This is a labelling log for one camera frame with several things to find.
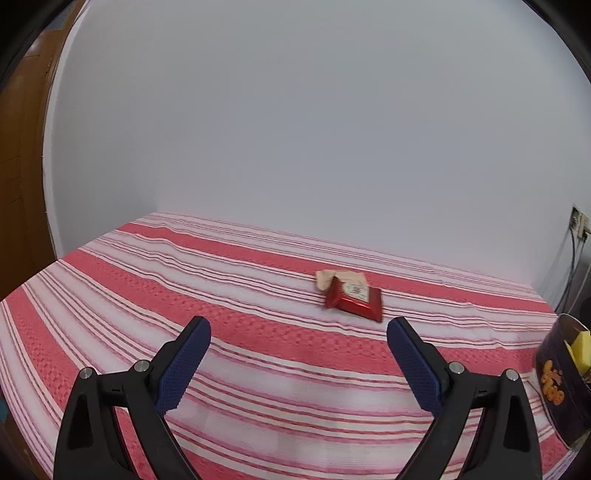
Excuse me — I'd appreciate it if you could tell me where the beige paper packet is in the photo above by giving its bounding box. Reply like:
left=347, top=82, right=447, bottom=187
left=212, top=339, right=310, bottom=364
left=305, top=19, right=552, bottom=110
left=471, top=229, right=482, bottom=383
left=315, top=269, right=368, bottom=292

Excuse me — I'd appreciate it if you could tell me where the brown wooden door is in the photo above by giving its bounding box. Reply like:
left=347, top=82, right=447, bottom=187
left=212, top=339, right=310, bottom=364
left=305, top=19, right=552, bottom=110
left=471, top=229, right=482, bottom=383
left=0, top=0, right=88, bottom=301

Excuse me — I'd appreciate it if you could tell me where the dark purple container orange print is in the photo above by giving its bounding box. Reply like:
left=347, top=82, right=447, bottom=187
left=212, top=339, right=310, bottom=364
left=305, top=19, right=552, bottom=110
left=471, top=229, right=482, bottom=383
left=536, top=314, right=591, bottom=450

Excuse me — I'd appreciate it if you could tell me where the dark power cable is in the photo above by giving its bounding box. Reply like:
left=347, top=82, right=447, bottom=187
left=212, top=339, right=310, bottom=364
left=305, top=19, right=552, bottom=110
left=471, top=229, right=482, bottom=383
left=554, top=231, right=583, bottom=315

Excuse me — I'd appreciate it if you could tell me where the white wall socket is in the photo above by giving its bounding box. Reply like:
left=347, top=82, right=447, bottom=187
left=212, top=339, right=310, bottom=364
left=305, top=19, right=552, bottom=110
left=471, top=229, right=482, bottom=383
left=569, top=206, right=591, bottom=241

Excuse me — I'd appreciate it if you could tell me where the red packet white label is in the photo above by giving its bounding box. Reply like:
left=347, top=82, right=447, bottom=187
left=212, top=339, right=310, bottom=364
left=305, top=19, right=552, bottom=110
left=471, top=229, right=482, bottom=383
left=324, top=278, right=384, bottom=323

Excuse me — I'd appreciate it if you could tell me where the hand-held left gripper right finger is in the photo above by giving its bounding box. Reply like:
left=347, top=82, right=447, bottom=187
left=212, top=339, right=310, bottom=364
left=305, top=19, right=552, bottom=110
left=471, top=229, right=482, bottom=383
left=385, top=316, right=543, bottom=480

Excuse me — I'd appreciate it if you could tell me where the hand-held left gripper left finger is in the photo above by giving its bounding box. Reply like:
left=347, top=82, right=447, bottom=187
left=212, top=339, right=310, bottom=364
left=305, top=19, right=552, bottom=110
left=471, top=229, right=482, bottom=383
left=53, top=315, right=213, bottom=480

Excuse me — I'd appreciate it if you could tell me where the pink striped bedspread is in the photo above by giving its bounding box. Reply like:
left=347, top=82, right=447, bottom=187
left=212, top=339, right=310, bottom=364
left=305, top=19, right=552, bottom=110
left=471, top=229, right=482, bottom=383
left=0, top=212, right=573, bottom=480

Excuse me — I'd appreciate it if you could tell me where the large yellow sponge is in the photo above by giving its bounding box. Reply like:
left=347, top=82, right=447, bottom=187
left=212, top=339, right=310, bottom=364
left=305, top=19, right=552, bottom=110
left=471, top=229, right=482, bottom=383
left=566, top=330, right=591, bottom=377

